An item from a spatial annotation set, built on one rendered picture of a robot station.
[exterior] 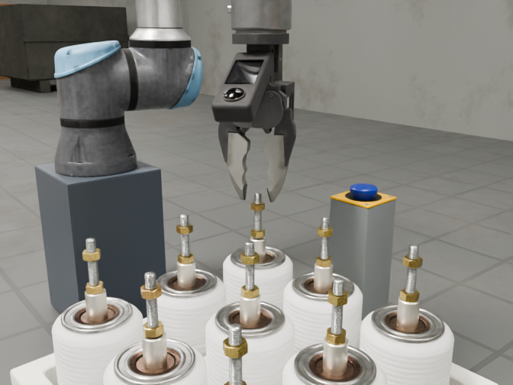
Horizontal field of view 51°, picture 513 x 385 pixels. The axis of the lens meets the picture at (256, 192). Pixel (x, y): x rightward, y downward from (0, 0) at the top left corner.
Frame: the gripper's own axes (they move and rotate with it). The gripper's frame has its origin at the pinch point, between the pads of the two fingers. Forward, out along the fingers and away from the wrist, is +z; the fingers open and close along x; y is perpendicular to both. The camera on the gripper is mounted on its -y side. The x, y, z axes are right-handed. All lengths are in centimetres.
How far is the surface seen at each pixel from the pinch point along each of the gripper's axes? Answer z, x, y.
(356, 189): 1.7, -12.3, 11.0
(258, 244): 7.2, -0.4, -0.4
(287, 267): 10.0, -4.4, -0.5
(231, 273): 10.4, 2.5, -3.4
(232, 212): 35, 31, 91
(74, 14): -36, 287, 424
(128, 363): 9.3, 5.5, -26.6
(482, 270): 35, -40, 63
